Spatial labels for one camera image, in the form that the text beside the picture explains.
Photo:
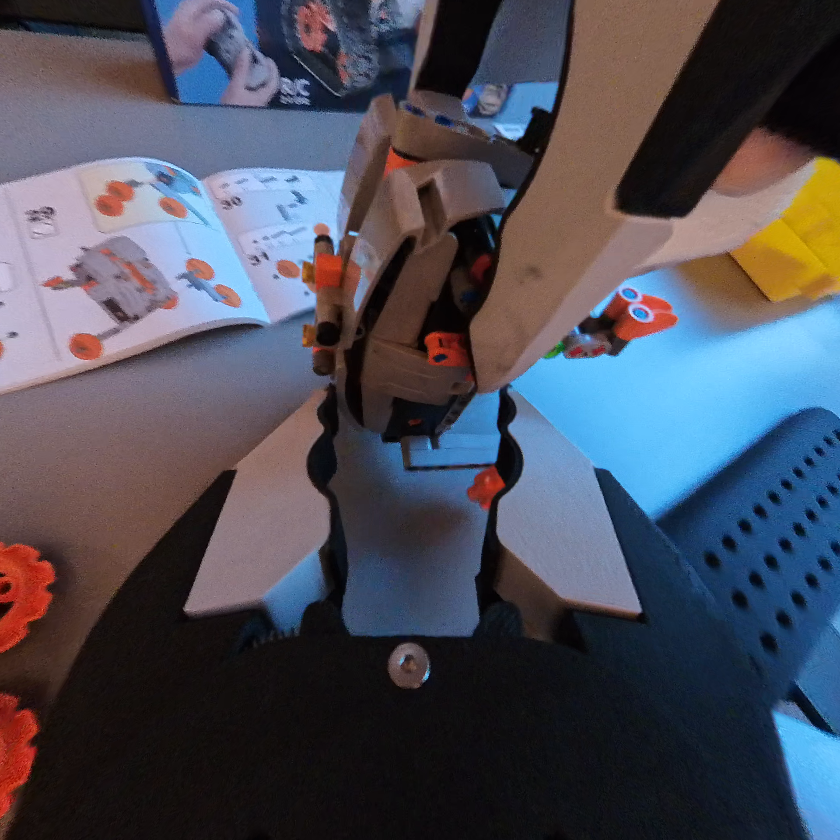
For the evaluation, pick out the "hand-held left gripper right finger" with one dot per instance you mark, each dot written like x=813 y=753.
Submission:
x=558 y=538

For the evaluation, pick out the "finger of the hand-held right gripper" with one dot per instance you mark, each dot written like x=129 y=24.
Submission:
x=571 y=229
x=453 y=46

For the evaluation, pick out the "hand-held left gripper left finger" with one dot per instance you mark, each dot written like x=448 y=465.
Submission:
x=262 y=538

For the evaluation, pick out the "grey orange toy robot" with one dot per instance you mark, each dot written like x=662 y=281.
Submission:
x=407 y=262

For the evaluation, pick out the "orange wheels grey beam assembly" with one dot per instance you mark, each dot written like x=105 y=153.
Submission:
x=26 y=590

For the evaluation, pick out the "person's right hand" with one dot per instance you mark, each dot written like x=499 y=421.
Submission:
x=761 y=161

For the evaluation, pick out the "blue toy robot box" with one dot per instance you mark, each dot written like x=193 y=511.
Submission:
x=262 y=52

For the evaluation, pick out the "yellow plastic bin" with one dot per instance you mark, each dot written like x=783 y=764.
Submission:
x=794 y=262

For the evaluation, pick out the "white open instruction booklet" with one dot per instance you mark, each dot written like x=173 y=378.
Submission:
x=164 y=262

